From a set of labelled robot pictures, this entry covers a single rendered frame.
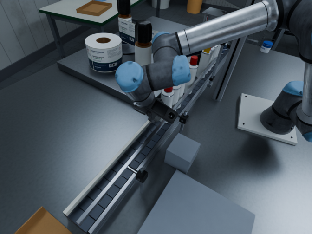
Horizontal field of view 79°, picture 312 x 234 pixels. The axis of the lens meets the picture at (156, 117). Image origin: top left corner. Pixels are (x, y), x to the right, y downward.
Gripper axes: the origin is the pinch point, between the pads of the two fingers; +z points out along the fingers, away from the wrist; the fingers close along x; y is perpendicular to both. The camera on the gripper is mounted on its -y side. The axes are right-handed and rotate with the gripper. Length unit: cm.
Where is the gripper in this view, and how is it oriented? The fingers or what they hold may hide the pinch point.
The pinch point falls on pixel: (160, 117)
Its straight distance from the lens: 80.1
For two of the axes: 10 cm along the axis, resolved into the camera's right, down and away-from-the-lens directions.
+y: -8.5, -4.1, 3.3
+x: -4.9, 8.6, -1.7
